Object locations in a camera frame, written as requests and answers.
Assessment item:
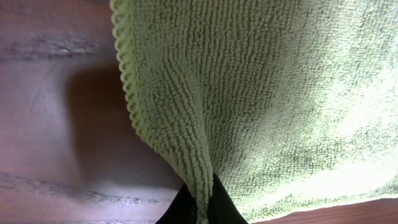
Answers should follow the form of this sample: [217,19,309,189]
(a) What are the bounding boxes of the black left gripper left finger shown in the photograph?
[156,184,197,224]

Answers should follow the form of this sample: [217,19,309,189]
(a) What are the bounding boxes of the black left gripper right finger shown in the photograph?
[208,173,248,224]

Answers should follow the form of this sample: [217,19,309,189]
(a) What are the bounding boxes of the light green microfiber cloth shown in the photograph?
[110,0,397,223]

